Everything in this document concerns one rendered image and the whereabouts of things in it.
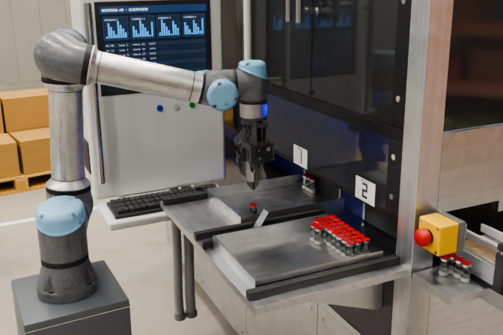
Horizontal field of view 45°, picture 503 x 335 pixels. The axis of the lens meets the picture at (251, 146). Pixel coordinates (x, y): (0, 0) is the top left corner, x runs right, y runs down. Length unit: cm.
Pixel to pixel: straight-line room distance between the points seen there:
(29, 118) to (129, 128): 303
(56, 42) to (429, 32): 82
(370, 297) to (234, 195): 58
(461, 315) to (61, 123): 113
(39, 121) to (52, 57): 371
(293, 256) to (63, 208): 58
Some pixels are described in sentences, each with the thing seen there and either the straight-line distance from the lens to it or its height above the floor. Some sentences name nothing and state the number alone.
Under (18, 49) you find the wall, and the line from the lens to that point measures 1002.
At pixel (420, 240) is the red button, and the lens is 138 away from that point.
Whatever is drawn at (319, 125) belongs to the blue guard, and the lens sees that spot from 174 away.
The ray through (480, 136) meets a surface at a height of 119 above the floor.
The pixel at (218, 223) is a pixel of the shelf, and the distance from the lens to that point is 173.
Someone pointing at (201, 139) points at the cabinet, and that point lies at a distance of 223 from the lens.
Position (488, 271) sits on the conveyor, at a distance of 147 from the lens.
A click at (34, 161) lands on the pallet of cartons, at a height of 22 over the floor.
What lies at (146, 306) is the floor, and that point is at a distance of 310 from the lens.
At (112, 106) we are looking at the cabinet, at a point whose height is 113.
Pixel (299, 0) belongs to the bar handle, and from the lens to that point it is 168.
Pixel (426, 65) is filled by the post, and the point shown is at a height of 137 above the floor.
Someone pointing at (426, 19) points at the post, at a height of 147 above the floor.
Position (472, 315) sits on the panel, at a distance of 171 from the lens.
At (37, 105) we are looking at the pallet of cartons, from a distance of 511.
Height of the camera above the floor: 156
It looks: 16 degrees down
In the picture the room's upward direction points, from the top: 1 degrees counter-clockwise
